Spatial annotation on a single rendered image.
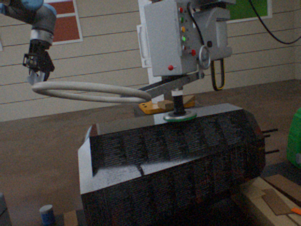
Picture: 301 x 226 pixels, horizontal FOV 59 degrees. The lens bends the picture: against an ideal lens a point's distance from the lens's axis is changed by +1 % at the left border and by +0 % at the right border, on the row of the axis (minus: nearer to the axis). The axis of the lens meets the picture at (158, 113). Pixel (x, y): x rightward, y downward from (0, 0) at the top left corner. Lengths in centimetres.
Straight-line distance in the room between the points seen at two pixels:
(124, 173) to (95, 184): 17
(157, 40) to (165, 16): 14
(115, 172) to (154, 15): 92
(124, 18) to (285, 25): 471
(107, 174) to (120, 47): 640
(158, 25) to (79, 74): 638
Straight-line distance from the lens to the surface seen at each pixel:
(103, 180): 155
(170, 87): 152
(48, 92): 128
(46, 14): 130
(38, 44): 126
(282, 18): 906
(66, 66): 794
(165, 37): 158
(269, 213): 192
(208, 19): 197
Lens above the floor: 126
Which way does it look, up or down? 12 degrees down
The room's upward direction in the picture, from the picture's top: 8 degrees counter-clockwise
